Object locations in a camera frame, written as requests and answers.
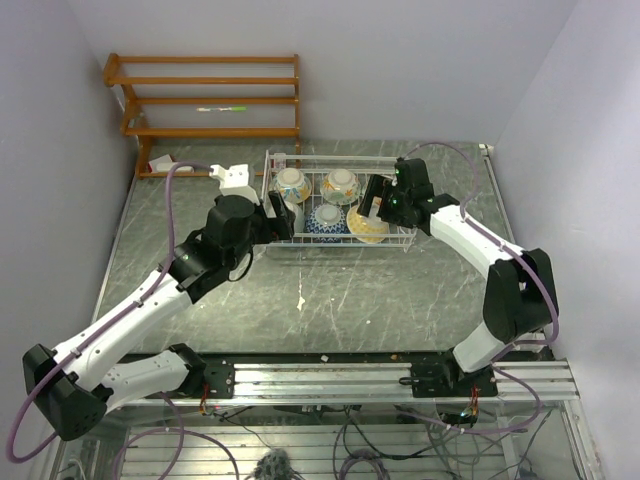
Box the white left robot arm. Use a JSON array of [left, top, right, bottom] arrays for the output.
[[23, 191, 294, 441]]

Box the green white pen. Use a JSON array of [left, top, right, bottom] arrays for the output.
[[196, 106, 247, 113]]

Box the red patterned bowl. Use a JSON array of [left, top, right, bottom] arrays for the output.
[[305, 203, 348, 245]]

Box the white wire dish rack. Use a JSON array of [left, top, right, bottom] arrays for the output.
[[262, 152, 416, 250]]

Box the blue yellow patterned bowl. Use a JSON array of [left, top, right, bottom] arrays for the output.
[[346, 203, 390, 244]]

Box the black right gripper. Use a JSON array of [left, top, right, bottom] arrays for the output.
[[358, 174, 412, 229]]

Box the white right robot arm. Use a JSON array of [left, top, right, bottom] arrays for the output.
[[358, 159, 559, 396]]

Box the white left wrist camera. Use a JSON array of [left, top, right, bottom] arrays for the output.
[[209, 164, 260, 205]]

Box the orange floral bowl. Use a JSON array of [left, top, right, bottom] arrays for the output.
[[272, 168, 312, 204], [363, 174, 384, 201], [321, 168, 361, 206]]

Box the plain light teal bowl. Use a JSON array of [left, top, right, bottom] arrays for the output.
[[285, 201, 305, 234]]

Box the loose purple floor cable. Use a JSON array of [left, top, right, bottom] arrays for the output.
[[114, 427, 241, 480]]

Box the white red box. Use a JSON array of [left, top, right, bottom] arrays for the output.
[[147, 154, 195, 177]]

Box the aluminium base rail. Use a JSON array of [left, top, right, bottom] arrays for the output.
[[101, 359, 579, 408]]

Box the small red white card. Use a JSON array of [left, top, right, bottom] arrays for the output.
[[271, 153, 287, 170]]

